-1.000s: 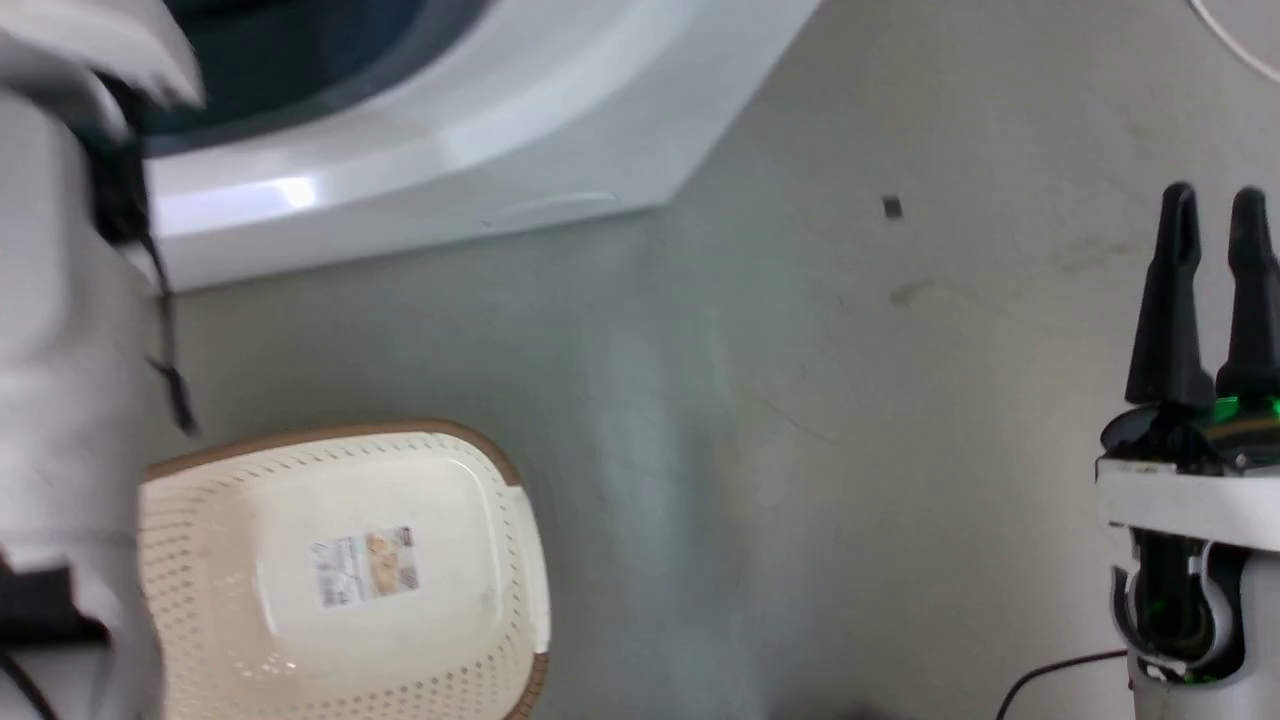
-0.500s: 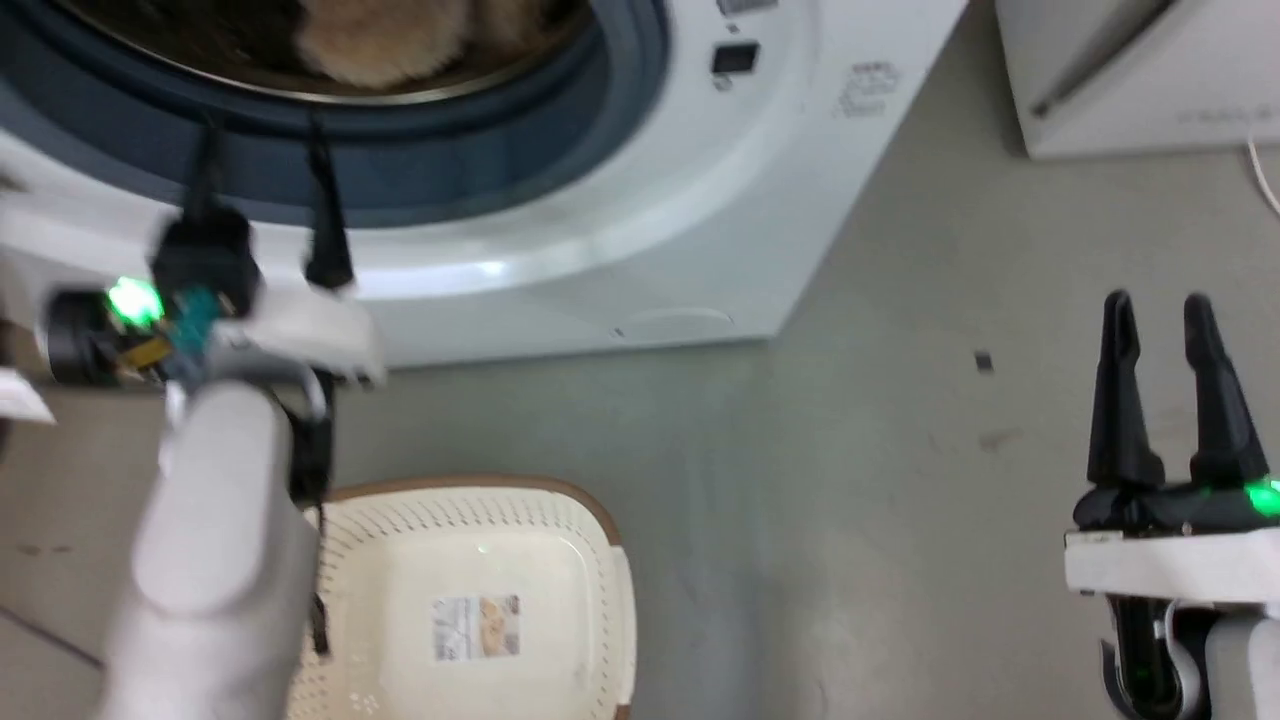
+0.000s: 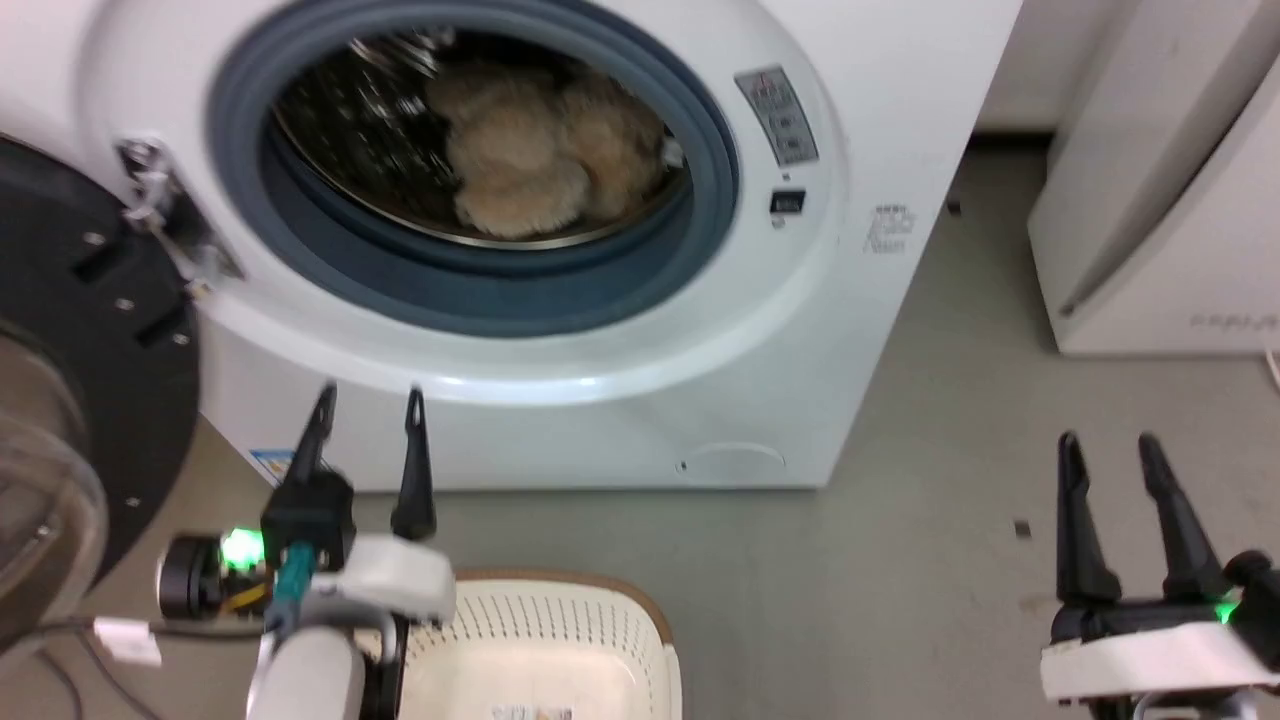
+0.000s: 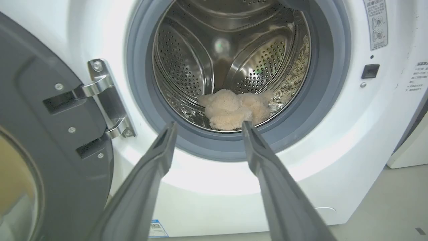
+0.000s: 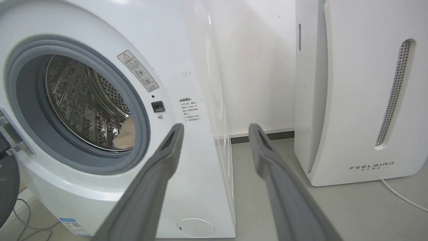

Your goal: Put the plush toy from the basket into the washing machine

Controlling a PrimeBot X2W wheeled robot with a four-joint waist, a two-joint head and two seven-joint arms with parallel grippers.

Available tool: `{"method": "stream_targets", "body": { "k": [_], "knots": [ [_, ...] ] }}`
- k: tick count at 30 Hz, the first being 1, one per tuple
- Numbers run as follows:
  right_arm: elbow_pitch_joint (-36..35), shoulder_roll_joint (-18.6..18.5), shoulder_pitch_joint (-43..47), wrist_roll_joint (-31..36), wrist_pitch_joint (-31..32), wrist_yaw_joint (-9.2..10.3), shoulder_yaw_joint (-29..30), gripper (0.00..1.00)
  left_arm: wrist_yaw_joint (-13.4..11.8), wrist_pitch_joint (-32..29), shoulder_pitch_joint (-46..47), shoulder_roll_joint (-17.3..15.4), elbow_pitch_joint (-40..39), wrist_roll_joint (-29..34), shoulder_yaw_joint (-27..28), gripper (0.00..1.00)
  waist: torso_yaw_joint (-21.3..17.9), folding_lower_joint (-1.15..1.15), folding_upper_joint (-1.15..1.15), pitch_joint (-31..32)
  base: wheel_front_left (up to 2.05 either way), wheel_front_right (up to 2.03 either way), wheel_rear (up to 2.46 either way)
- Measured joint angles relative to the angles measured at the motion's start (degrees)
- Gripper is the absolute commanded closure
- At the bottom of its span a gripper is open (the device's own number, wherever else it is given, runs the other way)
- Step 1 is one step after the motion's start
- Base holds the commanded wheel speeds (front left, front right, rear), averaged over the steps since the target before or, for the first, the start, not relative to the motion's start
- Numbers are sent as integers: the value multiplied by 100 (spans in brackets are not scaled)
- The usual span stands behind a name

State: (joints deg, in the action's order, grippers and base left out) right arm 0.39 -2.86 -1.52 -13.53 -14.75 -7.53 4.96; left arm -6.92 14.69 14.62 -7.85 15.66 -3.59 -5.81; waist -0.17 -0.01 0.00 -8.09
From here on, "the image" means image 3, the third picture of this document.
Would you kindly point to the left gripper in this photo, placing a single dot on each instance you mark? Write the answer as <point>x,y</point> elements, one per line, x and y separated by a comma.
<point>390,580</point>

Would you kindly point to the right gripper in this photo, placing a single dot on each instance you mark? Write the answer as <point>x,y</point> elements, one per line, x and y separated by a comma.
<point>1150,655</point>

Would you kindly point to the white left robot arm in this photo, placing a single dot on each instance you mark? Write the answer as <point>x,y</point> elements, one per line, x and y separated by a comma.
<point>305,675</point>

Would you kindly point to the cream perforated laundry basket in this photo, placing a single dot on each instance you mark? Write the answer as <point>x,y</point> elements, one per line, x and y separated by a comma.
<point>560,650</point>

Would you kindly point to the black round washing machine door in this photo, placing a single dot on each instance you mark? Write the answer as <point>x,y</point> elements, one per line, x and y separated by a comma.
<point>90,350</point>

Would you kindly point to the beige fluffy plush toy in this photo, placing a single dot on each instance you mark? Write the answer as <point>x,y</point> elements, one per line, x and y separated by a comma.
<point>520,160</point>

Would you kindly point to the white front-load washing machine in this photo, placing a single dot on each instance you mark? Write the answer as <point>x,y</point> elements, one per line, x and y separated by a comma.
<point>850,330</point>

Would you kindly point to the metal door hinge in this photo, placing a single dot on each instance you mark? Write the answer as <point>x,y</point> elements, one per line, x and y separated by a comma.
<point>170,210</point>

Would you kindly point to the white cabinet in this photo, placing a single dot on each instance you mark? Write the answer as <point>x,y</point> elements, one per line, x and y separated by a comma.
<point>1160,190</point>

